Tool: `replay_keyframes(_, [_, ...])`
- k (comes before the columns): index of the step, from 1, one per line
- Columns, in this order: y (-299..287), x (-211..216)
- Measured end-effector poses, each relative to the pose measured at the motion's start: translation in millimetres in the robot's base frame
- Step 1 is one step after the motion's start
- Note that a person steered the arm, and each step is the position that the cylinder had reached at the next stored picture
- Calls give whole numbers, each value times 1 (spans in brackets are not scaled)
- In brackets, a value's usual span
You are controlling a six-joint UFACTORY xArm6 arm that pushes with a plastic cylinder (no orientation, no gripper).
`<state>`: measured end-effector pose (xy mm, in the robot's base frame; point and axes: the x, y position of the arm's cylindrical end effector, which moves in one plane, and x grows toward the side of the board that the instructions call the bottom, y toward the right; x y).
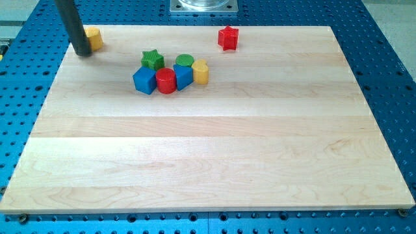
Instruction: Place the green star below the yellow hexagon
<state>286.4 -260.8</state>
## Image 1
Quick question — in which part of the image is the blue triangle block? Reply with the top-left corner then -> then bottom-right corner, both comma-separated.
173,64 -> 193,91

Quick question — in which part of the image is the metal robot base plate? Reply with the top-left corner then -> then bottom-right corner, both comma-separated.
170,0 -> 239,13

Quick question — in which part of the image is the green star block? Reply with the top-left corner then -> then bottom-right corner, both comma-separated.
141,49 -> 165,71

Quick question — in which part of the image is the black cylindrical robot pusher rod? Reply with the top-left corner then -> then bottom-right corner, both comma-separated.
55,0 -> 92,57

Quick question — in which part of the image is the red cylinder block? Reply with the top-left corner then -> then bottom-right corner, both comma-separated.
155,68 -> 177,94

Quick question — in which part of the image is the green cylinder block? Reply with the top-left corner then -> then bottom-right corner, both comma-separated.
175,54 -> 194,67

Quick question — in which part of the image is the blue cube block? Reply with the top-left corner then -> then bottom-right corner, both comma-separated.
133,66 -> 157,95

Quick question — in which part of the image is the light wooden board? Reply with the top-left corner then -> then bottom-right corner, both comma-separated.
1,25 -> 415,214

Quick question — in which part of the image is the yellow hexagon block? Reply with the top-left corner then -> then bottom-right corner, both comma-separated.
84,27 -> 103,51

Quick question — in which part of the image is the yellow heart block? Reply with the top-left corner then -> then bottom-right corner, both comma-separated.
191,59 -> 209,85

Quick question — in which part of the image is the red star block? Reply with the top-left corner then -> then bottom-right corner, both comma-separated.
217,25 -> 239,51

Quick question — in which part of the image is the blue perforated table plate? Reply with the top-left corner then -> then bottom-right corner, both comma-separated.
1,1 -> 415,233

